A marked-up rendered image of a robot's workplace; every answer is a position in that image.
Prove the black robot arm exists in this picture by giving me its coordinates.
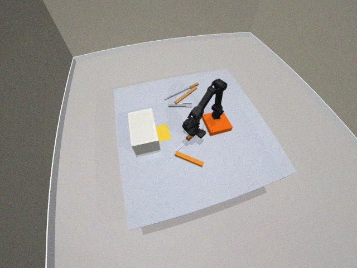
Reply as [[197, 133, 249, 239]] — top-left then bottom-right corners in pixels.
[[182, 79, 228, 136]]

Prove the wooden bar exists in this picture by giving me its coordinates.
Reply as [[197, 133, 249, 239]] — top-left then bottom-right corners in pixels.
[[174, 87, 197, 104]]

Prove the orange bar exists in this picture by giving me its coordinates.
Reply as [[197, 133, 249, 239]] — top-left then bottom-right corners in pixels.
[[175, 151, 204, 167]]

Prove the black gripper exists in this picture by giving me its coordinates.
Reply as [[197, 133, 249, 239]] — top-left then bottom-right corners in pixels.
[[183, 119, 206, 138]]

